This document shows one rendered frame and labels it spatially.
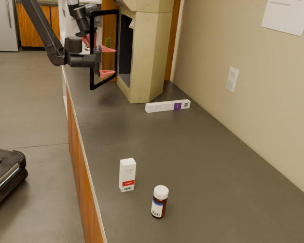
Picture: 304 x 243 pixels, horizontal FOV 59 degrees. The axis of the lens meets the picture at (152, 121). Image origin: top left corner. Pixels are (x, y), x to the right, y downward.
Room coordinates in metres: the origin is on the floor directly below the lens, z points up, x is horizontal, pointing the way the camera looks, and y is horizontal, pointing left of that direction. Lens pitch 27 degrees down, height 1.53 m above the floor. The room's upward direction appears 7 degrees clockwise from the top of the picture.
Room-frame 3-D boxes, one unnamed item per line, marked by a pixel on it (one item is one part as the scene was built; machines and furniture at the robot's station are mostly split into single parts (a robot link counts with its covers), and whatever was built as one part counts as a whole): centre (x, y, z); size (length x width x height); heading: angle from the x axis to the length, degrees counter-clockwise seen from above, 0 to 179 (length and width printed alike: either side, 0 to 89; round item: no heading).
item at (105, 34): (1.49, 0.30, 1.19); 0.30 x 0.01 x 0.40; 164
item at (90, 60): (1.18, 0.31, 1.20); 0.07 x 0.07 x 0.10; 23
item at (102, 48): (1.21, 0.24, 1.23); 0.09 x 0.07 x 0.07; 113
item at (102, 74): (1.21, 0.24, 1.16); 0.09 x 0.07 x 0.07; 113
